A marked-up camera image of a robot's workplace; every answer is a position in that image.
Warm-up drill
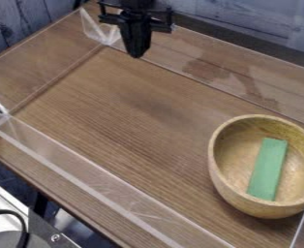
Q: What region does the clear acrylic front barrier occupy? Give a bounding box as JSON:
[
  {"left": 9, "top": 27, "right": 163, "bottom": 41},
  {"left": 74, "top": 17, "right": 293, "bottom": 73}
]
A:
[{"left": 0, "top": 103, "right": 235, "bottom": 248}]

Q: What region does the clear acrylic corner bracket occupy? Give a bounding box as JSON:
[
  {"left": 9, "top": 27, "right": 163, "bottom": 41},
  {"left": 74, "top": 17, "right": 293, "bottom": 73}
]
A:
[{"left": 79, "top": 8, "right": 121, "bottom": 46}]

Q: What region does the black cable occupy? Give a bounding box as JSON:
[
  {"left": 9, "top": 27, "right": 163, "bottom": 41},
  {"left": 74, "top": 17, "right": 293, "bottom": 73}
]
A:
[{"left": 0, "top": 208, "right": 29, "bottom": 248}]

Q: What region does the green rectangular block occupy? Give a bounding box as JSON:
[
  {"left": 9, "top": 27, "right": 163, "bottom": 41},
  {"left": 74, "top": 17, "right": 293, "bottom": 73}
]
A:
[{"left": 246, "top": 138, "right": 287, "bottom": 201}]

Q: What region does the brown wooden bowl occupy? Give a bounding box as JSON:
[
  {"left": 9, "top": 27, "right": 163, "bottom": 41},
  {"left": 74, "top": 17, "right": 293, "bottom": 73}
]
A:
[{"left": 207, "top": 114, "right": 304, "bottom": 219}]

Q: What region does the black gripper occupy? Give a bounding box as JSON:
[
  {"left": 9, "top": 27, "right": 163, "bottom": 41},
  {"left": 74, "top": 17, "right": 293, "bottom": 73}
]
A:
[{"left": 97, "top": 0, "right": 173, "bottom": 58}]

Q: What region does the grey metal bracket with screw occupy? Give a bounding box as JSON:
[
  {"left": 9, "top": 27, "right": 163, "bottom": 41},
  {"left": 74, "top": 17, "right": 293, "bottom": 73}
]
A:
[{"left": 26, "top": 210, "right": 81, "bottom": 248}]

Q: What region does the black table leg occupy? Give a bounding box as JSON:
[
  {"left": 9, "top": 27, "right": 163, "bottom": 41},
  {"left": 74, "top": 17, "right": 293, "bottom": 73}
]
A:
[{"left": 31, "top": 193, "right": 49, "bottom": 217}]

